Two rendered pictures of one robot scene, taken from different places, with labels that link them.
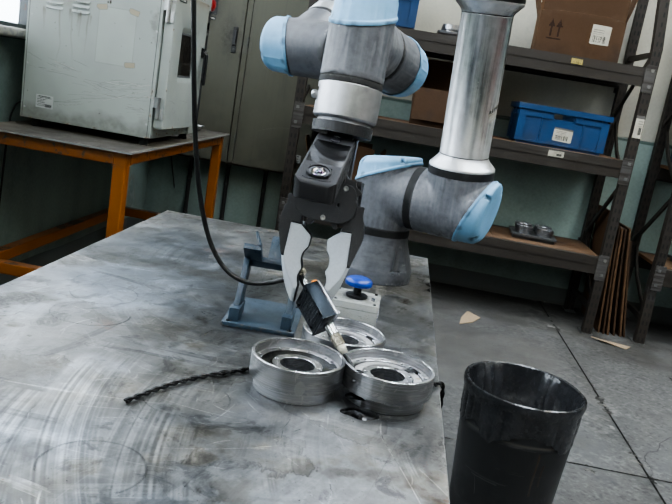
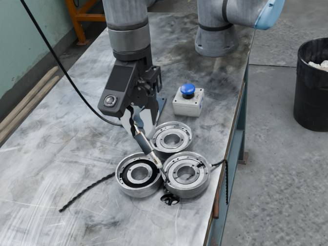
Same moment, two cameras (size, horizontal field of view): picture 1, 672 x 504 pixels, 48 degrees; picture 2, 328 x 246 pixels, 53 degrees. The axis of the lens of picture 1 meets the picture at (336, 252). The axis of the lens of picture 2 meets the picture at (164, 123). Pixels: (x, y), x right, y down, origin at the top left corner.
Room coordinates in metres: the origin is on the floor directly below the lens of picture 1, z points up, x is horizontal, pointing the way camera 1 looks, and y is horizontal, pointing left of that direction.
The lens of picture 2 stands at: (0.38, -0.22, 1.39)
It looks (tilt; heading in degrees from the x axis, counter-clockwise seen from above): 42 degrees down; 21
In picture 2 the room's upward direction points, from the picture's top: 10 degrees counter-clockwise
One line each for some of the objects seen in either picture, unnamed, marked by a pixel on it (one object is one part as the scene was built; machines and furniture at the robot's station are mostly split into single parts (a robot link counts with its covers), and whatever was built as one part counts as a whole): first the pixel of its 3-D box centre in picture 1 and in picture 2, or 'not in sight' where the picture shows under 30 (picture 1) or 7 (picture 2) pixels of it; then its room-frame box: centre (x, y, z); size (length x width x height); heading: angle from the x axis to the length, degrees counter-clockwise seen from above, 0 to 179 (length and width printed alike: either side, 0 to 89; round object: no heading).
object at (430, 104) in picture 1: (445, 94); not in sight; (4.47, -0.48, 1.19); 0.52 x 0.42 x 0.38; 86
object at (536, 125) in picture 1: (556, 127); not in sight; (4.44, -1.14, 1.11); 0.52 x 0.38 x 0.22; 86
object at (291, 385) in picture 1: (296, 371); (140, 175); (0.79, 0.02, 0.82); 0.10 x 0.10 x 0.04
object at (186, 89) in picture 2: (356, 293); (188, 93); (1.05, -0.04, 0.85); 0.04 x 0.04 x 0.05
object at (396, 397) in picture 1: (386, 381); (186, 175); (0.80, -0.08, 0.82); 0.10 x 0.10 x 0.04
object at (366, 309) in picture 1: (354, 309); (189, 100); (1.06, -0.04, 0.82); 0.08 x 0.07 x 0.05; 176
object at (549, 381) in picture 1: (508, 454); (324, 87); (1.96, -0.58, 0.21); 0.34 x 0.34 x 0.43
